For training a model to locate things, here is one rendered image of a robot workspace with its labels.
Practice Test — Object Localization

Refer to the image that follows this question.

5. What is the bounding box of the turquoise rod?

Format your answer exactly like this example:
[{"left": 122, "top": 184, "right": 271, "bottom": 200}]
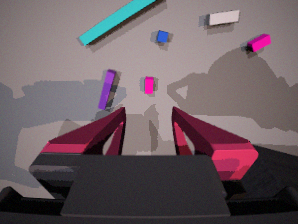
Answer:
[{"left": 79, "top": 0, "right": 157, "bottom": 45}]

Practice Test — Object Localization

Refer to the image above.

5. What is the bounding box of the purple rod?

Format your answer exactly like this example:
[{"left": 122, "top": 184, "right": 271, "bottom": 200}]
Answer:
[{"left": 98, "top": 69, "right": 116, "bottom": 110}]

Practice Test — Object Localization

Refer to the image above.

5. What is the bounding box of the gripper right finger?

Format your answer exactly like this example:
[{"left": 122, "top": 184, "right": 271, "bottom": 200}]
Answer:
[{"left": 171, "top": 107, "right": 258, "bottom": 181}]

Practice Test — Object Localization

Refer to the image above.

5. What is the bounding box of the light grey rectangular bar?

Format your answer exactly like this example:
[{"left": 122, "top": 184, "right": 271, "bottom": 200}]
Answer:
[{"left": 206, "top": 10, "right": 239, "bottom": 25}]

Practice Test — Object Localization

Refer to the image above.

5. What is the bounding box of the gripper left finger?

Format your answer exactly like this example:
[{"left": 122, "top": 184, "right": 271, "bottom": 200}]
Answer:
[{"left": 39, "top": 107, "right": 126, "bottom": 155}]

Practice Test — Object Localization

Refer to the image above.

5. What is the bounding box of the small magenta block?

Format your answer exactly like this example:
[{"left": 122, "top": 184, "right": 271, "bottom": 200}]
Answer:
[
  {"left": 145, "top": 77, "right": 153, "bottom": 94},
  {"left": 247, "top": 34, "right": 271, "bottom": 52}
]

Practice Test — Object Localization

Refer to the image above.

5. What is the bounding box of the small blue cube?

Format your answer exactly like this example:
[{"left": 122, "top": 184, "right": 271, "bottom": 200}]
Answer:
[{"left": 157, "top": 31, "right": 168, "bottom": 43}]

